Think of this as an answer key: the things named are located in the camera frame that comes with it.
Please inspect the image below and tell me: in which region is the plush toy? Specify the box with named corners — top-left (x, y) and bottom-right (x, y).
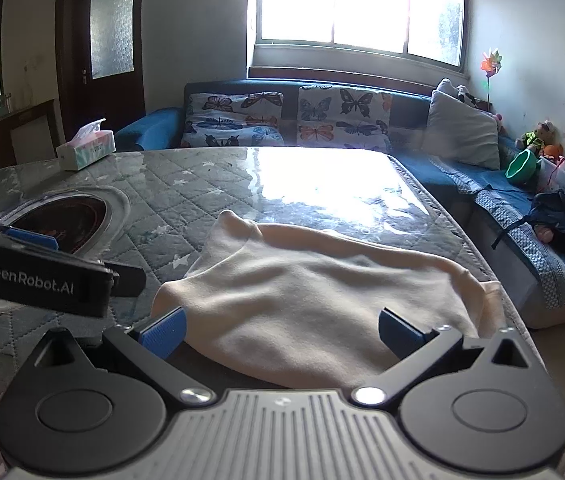
top-left (516, 120), bottom-right (563, 160)

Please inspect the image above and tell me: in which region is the round induction cooktop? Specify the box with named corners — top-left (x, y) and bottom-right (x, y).
top-left (0, 186), bottom-right (130, 259)

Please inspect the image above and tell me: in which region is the white pillow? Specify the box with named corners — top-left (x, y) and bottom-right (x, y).
top-left (421, 78), bottom-right (499, 170)

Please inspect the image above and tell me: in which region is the blue corner sofa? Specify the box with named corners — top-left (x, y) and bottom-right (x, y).
top-left (114, 79), bottom-right (565, 330)

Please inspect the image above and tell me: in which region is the green plastic bowl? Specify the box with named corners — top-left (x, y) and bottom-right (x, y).
top-left (505, 150), bottom-right (539, 185)

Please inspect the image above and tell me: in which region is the tissue box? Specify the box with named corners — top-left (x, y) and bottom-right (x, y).
top-left (57, 118), bottom-right (115, 171)

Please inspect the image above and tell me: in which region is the left butterfly cushion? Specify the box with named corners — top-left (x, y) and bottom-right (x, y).
top-left (179, 92), bottom-right (285, 148)

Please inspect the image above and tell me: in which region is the butterfly cushion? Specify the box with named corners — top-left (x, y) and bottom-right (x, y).
top-left (179, 92), bottom-right (285, 148)
top-left (297, 86), bottom-right (393, 154)

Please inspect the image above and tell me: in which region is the cream knit garment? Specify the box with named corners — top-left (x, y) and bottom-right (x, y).
top-left (151, 211), bottom-right (506, 389)

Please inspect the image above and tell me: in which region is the dark blue clothing pile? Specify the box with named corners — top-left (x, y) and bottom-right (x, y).
top-left (492, 188), bottom-right (565, 252)

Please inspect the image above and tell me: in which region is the window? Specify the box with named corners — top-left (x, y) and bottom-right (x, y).
top-left (252, 0), bottom-right (467, 72)

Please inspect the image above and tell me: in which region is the colourful pinwheel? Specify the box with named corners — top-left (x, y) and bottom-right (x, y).
top-left (480, 49), bottom-right (503, 103)

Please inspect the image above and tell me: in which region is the dark wooden door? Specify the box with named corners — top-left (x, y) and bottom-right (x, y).
top-left (55, 0), bottom-right (146, 141)

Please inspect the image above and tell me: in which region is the right butterfly cushion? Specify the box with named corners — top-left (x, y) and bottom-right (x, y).
top-left (297, 86), bottom-right (393, 154)

